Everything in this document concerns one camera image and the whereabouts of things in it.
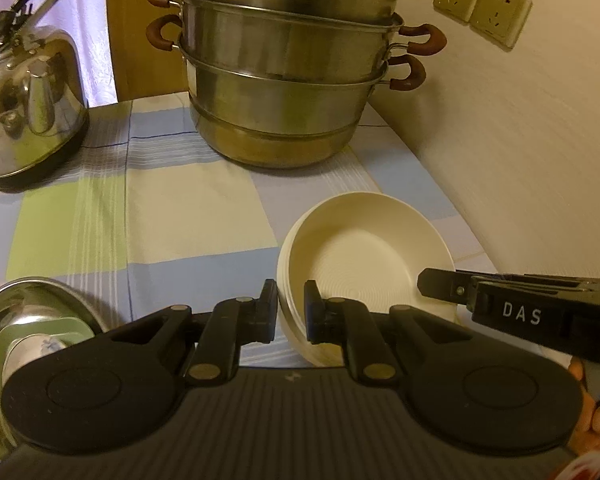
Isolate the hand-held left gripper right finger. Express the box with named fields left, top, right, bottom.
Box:
left=304, top=280, right=469, bottom=382

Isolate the purple curtain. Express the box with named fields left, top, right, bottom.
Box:
left=0, top=0, right=118, bottom=107

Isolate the small white floral saucer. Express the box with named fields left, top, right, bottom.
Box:
left=10, top=335, right=67, bottom=361

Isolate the steel steamer tier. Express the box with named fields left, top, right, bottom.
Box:
left=145, top=0, right=448, bottom=86

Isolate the cream plastic bowl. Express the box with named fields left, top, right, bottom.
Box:
left=276, top=191, right=457, bottom=368

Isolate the green square plate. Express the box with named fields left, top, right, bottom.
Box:
left=0, top=315, right=96, bottom=391

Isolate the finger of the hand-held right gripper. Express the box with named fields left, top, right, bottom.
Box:
left=416, top=267, right=600, bottom=307

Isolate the stainless steel kettle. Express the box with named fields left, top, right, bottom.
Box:
left=0, top=0, right=91, bottom=193

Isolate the round stainless steel plate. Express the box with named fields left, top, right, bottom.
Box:
left=0, top=276, right=112, bottom=463

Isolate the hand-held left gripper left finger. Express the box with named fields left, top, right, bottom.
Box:
left=112, top=279, right=281, bottom=381

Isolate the checkered tablecloth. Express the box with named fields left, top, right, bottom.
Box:
left=0, top=95, right=511, bottom=376

